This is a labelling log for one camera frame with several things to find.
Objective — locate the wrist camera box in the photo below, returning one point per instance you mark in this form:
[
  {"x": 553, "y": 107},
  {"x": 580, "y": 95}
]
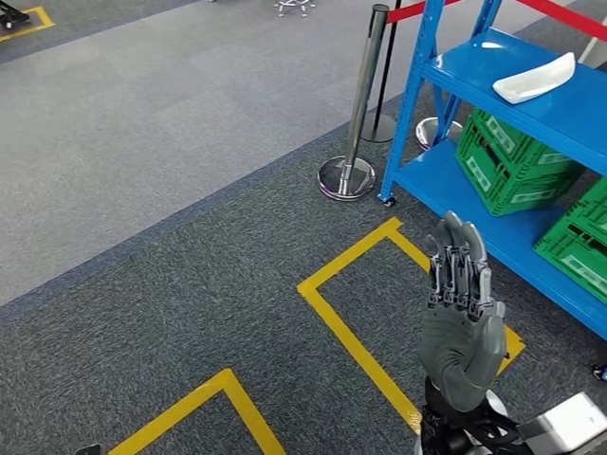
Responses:
[
  {"x": 564, "y": 427},
  {"x": 87, "y": 450}
]

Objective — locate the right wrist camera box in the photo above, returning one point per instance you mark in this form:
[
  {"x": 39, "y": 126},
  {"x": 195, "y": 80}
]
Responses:
[{"x": 564, "y": 427}]

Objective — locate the black stanchion post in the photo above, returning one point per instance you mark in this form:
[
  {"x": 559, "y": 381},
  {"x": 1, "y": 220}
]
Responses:
[{"x": 379, "y": 119}]

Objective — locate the white curved plastic part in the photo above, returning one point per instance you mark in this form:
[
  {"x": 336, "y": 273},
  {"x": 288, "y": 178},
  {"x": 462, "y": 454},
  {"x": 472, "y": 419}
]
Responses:
[{"x": 533, "y": 78}]

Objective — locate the blue metal shelf rack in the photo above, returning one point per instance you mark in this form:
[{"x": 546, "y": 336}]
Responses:
[{"x": 522, "y": 113}]

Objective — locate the black wheeled base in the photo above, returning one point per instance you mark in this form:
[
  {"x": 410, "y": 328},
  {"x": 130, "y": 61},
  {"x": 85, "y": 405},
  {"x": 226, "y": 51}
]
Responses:
[{"x": 12, "y": 16}]

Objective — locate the yellow floor tape square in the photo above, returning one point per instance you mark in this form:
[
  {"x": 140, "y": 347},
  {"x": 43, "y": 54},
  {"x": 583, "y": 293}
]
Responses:
[{"x": 223, "y": 386}]

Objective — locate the red barrier belt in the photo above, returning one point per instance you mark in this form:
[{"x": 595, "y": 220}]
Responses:
[{"x": 564, "y": 16}]

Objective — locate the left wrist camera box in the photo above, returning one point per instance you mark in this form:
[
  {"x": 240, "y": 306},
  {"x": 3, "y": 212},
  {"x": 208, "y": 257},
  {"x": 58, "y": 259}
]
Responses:
[{"x": 87, "y": 450}]

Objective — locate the chrome stanchion post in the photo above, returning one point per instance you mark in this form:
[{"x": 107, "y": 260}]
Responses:
[
  {"x": 429, "y": 132},
  {"x": 353, "y": 125}
]

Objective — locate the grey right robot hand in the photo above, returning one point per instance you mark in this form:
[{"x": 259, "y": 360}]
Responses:
[{"x": 462, "y": 351}]

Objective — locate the green plastic crate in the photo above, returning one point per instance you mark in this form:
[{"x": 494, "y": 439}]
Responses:
[
  {"x": 512, "y": 166},
  {"x": 578, "y": 251}
]

